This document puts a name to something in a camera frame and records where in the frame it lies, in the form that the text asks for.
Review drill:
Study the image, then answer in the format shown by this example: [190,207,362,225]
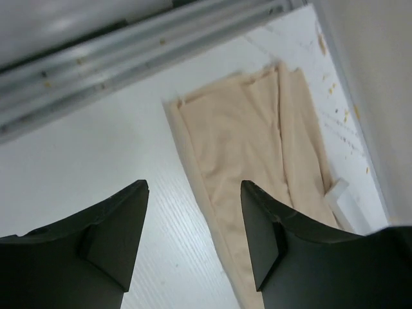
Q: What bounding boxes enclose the aluminium table edge rail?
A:
[1,1,299,141]

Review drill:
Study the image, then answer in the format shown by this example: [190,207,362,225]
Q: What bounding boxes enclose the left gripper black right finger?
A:
[241,180,411,308]

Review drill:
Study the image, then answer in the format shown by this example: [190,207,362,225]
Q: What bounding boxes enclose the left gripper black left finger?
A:
[1,180,149,308]

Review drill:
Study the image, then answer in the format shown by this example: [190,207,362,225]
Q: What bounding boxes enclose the white clothes rack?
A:
[324,178,356,233]

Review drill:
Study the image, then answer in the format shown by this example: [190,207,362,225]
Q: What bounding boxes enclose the beige trousers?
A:
[165,62,338,308]

